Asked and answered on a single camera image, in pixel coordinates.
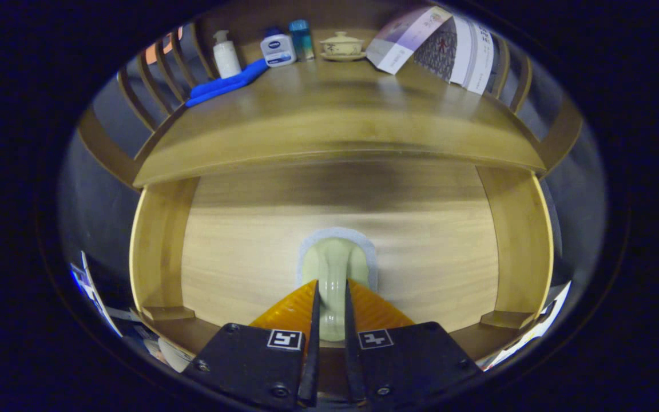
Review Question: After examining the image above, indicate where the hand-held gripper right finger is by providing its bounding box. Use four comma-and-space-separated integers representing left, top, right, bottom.
344, 279, 485, 410

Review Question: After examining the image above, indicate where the white pump bottle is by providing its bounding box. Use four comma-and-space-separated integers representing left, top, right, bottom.
212, 30, 243, 80

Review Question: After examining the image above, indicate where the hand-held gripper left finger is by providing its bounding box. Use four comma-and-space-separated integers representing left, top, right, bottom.
184, 279, 321, 410

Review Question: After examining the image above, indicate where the teal bottle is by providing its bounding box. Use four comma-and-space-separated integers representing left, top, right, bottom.
289, 19, 316, 62

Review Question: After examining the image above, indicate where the patterned cover book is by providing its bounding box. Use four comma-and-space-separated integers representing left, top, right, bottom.
414, 17, 459, 82

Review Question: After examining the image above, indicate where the white blue-capped lotion bottle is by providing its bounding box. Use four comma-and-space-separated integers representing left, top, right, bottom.
260, 27, 297, 68

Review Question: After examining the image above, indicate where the beige lidded teacup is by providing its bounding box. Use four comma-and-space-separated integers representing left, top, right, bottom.
319, 31, 367, 62

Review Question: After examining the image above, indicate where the blue folded cloth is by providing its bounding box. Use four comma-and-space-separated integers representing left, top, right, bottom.
185, 58, 270, 108

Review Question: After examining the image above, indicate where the purple white book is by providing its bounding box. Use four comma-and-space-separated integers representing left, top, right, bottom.
366, 6, 453, 75

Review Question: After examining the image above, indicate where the plain white book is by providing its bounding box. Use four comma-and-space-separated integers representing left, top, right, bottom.
448, 16, 479, 89

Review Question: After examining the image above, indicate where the wooden cabinet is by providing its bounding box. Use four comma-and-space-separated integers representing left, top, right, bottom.
77, 0, 585, 192

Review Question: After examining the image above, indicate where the wooden countertop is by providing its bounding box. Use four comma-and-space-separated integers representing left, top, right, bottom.
132, 57, 547, 189

